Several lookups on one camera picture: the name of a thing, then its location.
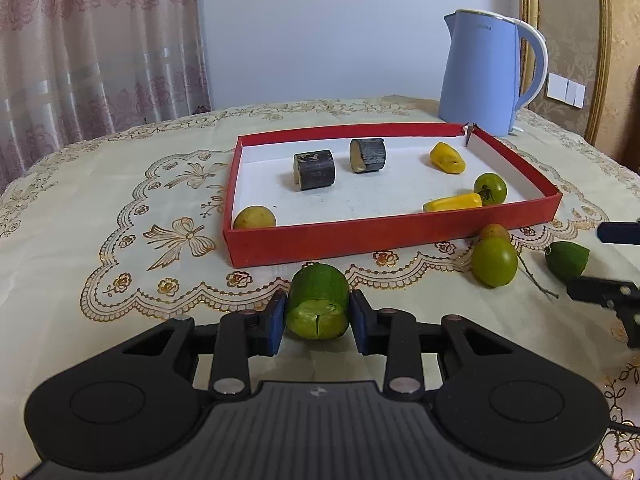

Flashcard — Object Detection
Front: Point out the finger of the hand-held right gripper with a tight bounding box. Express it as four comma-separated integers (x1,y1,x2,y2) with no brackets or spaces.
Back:
596,221,640,246
566,276,640,348

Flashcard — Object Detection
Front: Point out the brown round fruit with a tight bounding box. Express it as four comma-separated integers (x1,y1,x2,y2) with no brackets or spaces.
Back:
477,223,512,246

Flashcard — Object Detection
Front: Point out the green cut fruit chunk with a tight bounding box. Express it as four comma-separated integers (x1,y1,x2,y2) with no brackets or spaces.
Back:
284,262,351,341

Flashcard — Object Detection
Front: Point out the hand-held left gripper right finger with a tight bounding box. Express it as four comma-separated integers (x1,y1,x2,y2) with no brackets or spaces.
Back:
349,289,506,401

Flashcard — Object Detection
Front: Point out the red shallow cardboard box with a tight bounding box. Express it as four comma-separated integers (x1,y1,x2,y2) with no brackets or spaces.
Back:
222,121,564,268

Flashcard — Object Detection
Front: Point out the smooth green round fruit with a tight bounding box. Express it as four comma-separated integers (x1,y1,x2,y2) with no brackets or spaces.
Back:
471,237,519,288

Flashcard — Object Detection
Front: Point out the dark sugarcane piece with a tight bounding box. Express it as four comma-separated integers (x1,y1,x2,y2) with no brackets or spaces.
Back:
292,149,337,192
348,137,388,174

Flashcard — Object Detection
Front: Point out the blue electric kettle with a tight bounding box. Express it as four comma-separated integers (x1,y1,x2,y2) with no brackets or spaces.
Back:
437,9,549,137

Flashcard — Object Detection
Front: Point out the green pointed fruit chunk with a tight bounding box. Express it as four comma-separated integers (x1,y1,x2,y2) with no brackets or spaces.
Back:
545,241,591,282

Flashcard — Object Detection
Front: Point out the long yellow fruit piece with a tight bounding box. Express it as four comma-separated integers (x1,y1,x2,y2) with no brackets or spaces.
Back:
422,192,484,213

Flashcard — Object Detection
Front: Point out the short yellow fruit piece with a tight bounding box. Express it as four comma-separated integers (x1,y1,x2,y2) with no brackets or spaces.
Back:
429,141,467,176

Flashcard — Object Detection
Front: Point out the thin dry twig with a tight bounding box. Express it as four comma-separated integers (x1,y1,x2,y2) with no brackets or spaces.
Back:
517,255,561,300

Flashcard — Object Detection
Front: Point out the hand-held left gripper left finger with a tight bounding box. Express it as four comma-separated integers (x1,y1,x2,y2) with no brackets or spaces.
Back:
120,290,289,397

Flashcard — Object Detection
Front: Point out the pink patterned curtain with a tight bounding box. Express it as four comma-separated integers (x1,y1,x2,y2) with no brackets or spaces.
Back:
0,0,213,193

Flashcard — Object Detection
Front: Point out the green round fruit with stem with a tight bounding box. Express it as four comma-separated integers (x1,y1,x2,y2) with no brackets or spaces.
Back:
473,172,508,206

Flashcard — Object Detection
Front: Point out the yellowish round fruit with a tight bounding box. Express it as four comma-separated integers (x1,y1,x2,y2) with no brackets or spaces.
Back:
233,205,277,230

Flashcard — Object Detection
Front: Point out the white wall switch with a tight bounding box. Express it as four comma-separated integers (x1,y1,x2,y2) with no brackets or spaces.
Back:
546,72,587,108

